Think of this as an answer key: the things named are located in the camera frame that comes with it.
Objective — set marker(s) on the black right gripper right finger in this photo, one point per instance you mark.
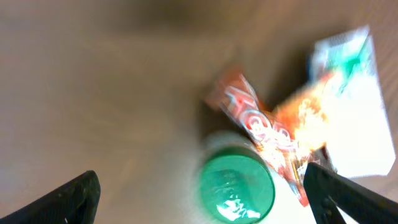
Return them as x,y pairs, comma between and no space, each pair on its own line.
328,193

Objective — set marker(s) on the green lid white jar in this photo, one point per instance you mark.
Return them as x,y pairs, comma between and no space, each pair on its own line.
234,184

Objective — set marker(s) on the red Top candy bar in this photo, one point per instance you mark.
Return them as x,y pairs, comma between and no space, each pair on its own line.
274,138

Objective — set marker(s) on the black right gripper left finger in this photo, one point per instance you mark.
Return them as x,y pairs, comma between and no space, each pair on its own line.
74,202

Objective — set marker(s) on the white blue medicine box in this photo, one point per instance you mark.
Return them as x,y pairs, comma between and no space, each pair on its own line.
359,138

